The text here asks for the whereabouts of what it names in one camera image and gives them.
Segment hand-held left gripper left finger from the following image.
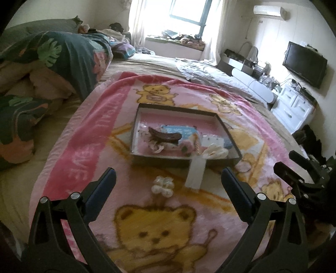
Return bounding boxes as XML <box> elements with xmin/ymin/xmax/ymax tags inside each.
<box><xmin>21</xmin><ymin>167</ymin><xmax>124</xmax><ymax>273</ymax></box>

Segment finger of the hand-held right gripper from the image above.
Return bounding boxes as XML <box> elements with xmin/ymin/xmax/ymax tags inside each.
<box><xmin>273</xmin><ymin>162</ymin><xmax>317</xmax><ymax>191</ymax></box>
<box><xmin>289</xmin><ymin>150</ymin><xmax>328</xmax><ymax>175</ymax></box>

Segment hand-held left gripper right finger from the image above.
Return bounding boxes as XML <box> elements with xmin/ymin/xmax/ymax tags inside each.
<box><xmin>220</xmin><ymin>167</ymin><xmax>309</xmax><ymax>273</ymax></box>

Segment white earring card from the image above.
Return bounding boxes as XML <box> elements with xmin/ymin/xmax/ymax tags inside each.
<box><xmin>184</xmin><ymin>155</ymin><xmax>207</xmax><ymax>189</ymax></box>

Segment white pearl flower hair clip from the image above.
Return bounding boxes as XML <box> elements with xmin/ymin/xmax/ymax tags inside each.
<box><xmin>151</xmin><ymin>176</ymin><xmax>175</xmax><ymax>198</ymax></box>

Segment dark tray box pink inside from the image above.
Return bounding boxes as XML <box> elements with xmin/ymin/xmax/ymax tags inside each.
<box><xmin>129</xmin><ymin>103</ymin><xmax>242</xmax><ymax>168</ymax></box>

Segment black clothing heap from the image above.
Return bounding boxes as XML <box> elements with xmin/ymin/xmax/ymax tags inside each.
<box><xmin>293</xmin><ymin>125</ymin><xmax>332</xmax><ymax>164</ymax></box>

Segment white fabric hair accessory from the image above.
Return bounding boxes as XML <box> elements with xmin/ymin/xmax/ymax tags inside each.
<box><xmin>201</xmin><ymin>144</ymin><xmax>229</xmax><ymax>159</ymax></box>

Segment pink bear printed blanket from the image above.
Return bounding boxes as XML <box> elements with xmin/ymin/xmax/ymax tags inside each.
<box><xmin>29</xmin><ymin>71</ymin><xmax>315</xmax><ymax>273</ymax></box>

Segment white dresser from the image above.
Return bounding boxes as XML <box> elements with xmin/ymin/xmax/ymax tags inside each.
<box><xmin>272</xmin><ymin>84</ymin><xmax>315</xmax><ymax>134</ymax></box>

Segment pale flower hair accessory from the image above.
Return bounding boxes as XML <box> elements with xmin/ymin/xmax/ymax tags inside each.
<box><xmin>138</xmin><ymin>129</ymin><xmax>164</xmax><ymax>155</ymax></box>

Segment blue printed card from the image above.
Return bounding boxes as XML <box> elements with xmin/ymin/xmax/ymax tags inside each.
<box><xmin>160</xmin><ymin>125</ymin><xmax>200</xmax><ymax>142</ymax></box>

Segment brown hair claw clip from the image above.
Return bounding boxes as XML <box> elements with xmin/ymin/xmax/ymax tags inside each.
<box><xmin>148</xmin><ymin>127</ymin><xmax>183</xmax><ymax>145</ymax></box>

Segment white and grey vanity table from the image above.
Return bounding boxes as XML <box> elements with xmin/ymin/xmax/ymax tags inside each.
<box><xmin>218</xmin><ymin>49</ymin><xmax>279</xmax><ymax>104</ymax></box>

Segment black television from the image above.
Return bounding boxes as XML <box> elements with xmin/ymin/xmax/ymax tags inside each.
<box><xmin>283</xmin><ymin>41</ymin><xmax>328</xmax><ymax>89</ymax></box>

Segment vanity mirror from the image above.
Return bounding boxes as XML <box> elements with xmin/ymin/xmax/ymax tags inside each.
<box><xmin>245</xmin><ymin>42</ymin><xmax>259</xmax><ymax>67</ymax></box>

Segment white crumpled cloth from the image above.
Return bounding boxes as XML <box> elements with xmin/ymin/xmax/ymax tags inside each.
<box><xmin>176</xmin><ymin>59</ymin><xmax>250</xmax><ymax>91</ymax></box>

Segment purple pillow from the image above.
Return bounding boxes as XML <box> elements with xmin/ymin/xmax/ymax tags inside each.
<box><xmin>113</xmin><ymin>42</ymin><xmax>137</xmax><ymax>59</ymax></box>

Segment dark floral duvet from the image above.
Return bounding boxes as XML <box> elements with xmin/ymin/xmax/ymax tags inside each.
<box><xmin>0</xmin><ymin>31</ymin><xmax>114</xmax><ymax>168</ymax></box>

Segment white air conditioner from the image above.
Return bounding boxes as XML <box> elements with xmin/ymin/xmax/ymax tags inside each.
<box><xmin>253</xmin><ymin>5</ymin><xmax>288</xmax><ymax>21</ymax></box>

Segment pile of clothes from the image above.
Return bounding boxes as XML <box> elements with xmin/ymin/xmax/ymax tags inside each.
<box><xmin>79</xmin><ymin>22</ymin><xmax>132</xmax><ymax>46</ymax></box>

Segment white window seat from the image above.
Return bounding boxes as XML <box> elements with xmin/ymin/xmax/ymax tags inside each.
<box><xmin>145</xmin><ymin>37</ymin><xmax>205</xmax><ymax>59</ymax></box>

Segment white sheer curtain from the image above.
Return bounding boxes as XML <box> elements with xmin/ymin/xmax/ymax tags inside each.
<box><xmin>202</xmin><ymin>0</ymin><xmax>229</xmax><ymax>63</ymax></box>
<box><xmin>129</xmin><ymin>0</ymin><xmax>174</xmax><ymax>54</ymax></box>

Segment clutter on window sill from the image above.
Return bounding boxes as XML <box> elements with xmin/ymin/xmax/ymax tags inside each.
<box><xmin>163</xmin><ymin>30</ymin><xmax>205</xmax><ymax>46</ymax></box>

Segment grey padded headboard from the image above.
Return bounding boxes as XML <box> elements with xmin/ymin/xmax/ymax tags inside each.
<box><xmin>0</xmin><ymin>16</ymin><xmax>83</xmax><ymax>53</ymax></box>

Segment window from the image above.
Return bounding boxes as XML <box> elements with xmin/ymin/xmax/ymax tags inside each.
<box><xmin>168</xmin><ymin>0</ymin><xmax>213</xmax><ymax>37</ymax></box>

